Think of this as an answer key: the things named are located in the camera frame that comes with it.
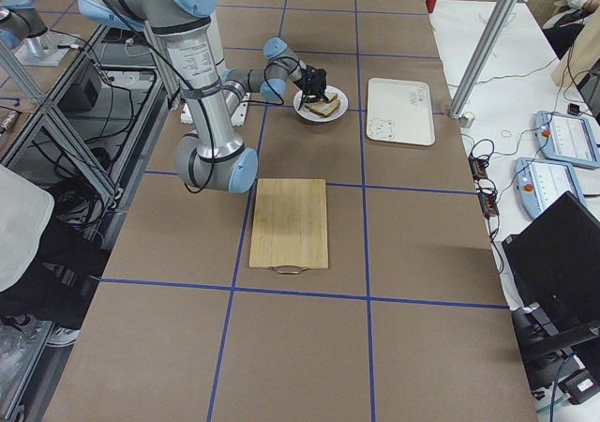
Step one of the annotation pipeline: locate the black monitor stand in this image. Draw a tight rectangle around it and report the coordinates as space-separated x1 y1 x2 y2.
511 303 599 405

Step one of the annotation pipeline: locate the bamboo cutting board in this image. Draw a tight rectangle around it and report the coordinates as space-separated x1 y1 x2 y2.
249 178 329 274

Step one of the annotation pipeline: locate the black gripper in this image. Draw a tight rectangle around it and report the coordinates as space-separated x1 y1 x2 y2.
302 67 330 103

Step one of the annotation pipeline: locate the blue teach pendant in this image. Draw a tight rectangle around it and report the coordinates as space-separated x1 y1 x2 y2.
533 111 599 170
514 157 586 219

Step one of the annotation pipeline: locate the white round plate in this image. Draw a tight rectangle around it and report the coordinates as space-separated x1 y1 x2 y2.
293 85 349 124

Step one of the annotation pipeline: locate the aluminium frame post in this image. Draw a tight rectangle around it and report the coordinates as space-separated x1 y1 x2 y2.
447 0 518 125

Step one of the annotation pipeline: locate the cream bear tray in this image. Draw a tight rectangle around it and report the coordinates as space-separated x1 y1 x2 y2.
366 78 435 146

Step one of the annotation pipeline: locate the aluminium side frame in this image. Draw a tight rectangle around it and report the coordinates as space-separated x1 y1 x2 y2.
0 18 174 422

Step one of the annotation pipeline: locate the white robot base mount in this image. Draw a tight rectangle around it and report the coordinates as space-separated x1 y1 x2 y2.
179 94 249 128

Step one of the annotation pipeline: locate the bread slice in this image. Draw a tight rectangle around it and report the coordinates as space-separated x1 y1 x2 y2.
322 92 338 103
304 99 340 118

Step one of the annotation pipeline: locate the orange black cable connector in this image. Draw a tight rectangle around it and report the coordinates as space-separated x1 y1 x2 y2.
468 156 489 181

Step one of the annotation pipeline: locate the small black device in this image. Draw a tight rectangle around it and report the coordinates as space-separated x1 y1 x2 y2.
567 103 580 115

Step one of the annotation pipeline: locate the black laptop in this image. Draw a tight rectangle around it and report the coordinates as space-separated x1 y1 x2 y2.
502 191 599 324

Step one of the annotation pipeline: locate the person in white shirt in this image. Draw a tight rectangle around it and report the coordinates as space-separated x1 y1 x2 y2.
1 167 110 347

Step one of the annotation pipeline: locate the far blue teach pendant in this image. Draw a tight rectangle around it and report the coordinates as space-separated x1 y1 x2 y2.
533 111 599 170

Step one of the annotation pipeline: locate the seated person background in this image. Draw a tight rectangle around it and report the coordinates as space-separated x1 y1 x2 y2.
542 0 599 59

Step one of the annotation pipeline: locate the near blue teach pendant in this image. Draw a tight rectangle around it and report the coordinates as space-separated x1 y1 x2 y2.
514 157 586 219

